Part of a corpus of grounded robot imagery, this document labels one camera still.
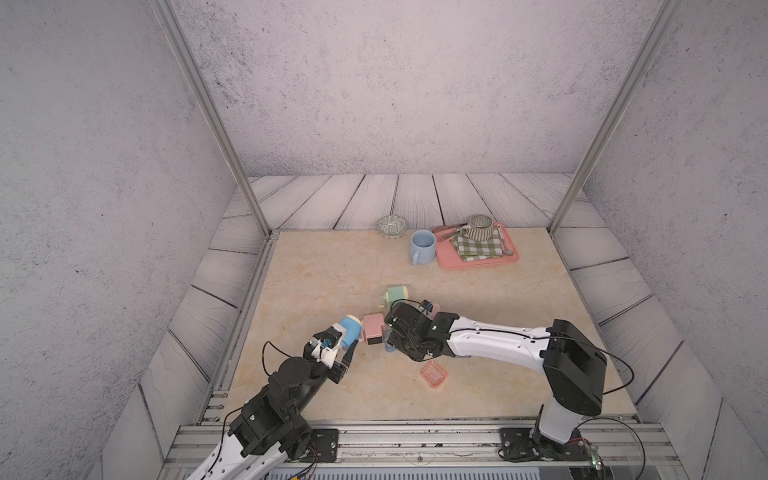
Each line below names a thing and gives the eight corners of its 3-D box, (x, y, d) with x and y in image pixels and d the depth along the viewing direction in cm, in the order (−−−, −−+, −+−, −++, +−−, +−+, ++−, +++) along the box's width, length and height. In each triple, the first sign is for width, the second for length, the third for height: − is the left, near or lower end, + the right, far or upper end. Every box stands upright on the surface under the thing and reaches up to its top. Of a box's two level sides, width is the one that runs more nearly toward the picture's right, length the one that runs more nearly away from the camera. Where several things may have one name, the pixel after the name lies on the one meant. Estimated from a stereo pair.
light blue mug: (410, 267, 110) (411, 256, 105) (409, 241, 118) (410, 229, 114) (437, 267, 110) (438, 256, 105) (433, 240, 118) (435, 229, 114)
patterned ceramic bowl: (374, 231, 123) (374, 222, 119) (391, 219, 128) (391, 210, 124) (391, 242, 119) (390, 233, 115) (407, 230, 123) (408, 221, 119)
